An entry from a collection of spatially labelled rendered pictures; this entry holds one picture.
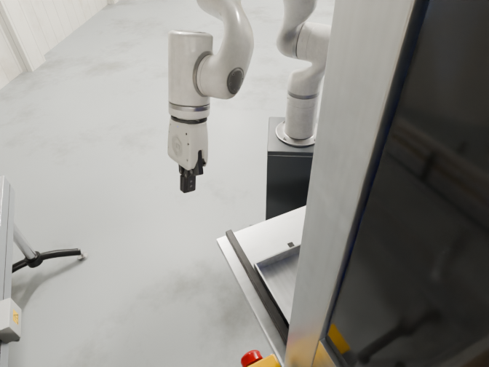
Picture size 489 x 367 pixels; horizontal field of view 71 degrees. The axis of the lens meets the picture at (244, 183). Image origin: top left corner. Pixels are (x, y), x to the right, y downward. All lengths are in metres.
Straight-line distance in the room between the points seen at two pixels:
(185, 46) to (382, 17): 0.48
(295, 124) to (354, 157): 1.07
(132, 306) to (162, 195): 0.81
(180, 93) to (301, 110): 0.69
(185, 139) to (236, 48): 0.20
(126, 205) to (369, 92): 2.28
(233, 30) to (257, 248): 0.57
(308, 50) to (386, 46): 0.98
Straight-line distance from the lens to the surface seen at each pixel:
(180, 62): 0.68
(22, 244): 2.12
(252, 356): 0.69
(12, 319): 1.51
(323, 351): 0.50
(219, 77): 0.63
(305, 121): 1.33
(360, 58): 0.25
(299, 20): 1.13
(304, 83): 1.25
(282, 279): 0.92
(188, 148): 0.71
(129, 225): 2.33
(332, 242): 0.35
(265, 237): 1.00
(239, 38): 0.65
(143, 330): 1.90
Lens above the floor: 1.66
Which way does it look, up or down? 42 degrees down
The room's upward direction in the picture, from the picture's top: 2 degrees counter-clockwise
